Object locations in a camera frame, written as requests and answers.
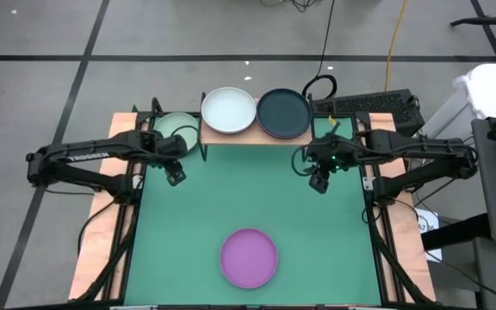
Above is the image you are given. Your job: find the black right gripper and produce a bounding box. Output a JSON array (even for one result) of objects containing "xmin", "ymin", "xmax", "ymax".
[{"xmin": 307, "ymin": 133, "xmax": 363, "ymax": 195}]

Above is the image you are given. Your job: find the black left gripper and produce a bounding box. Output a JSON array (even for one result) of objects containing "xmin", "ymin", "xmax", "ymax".
[{"xmin": 151, "ymin": 132, "xmax": 189, "ymax": 187}]

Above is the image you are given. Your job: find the light green plate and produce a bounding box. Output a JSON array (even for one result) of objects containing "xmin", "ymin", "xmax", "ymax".
[{"xmin": 152, "ymin": 111, "xmax": 201, "ymax": 154}]

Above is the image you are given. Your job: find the dark blue-green plate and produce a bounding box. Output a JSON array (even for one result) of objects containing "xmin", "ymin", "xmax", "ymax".
[{"xmin": 256, "ymin": 88, "xmax": 313, "ymax": 138}]

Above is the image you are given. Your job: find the white plate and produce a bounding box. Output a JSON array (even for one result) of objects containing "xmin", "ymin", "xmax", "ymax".
[{"xmin": 200, "ymin": 86, "xmax": 257, "ymax": 135}]

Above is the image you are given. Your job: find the green table mat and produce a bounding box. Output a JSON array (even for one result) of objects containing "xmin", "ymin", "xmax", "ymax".
[{"xmin": 122, "ymin": 105, "xmax": 382, "ymax": 307}]

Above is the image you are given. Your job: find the white paper sheet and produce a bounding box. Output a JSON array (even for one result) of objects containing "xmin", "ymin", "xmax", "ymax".
[{"xmin": 413, "ymin": 208, "xmax": 443, "ymax": 262}]

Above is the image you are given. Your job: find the black stand beam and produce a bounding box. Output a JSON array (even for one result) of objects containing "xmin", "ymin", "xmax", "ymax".
[{"xmin": 422, "ymin": 213, "xmax": 493, "ymax": 251}]

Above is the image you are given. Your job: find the white cloth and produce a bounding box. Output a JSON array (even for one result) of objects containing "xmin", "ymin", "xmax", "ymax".
[{"xmin": 452, "ymin": 63, "xmax": 496, "ymax": 121}]

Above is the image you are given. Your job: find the black stand leg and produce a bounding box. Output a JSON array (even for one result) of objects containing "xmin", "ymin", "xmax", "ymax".
[{"xmin": 449, "ymin": 15, "xmax": 496, "ymax": 28}]

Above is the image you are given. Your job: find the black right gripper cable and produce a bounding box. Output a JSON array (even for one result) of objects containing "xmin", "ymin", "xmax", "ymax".
[{"xmin": 290, "ymin": 144, "xmax": 318, "ymax": 177}]

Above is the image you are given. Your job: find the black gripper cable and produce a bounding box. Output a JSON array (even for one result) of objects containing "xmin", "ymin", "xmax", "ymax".
[
  {"xmin": 290, "ymin": 144, "xmax": 318, "ymax": 177},
  {"xmin": 168, "ymin": 124, "xmax": 201, "ymax": 152}
]

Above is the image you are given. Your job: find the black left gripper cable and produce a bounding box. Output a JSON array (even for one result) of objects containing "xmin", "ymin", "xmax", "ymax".
[{"xmin": 168, "ymin": 124, "xmax": 201, "ymax": 152}]

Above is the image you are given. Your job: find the yellow cable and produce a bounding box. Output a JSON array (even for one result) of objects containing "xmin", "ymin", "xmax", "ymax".
[{"xmin": 383, "ymin": 0, "xmax": 411, "ymax": 92}]

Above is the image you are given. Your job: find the black hanging cable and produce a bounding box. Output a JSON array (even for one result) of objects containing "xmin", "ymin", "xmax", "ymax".
[{"xmin": 301, "ymin": 0, "xmax": 338, "ymax": 101}]

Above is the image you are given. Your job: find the black floor cable bundle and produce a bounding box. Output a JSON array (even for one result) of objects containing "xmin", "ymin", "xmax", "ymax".
[{"xmin": 259, "ymin": 0, "xmax": 320, "ymax": 13}]

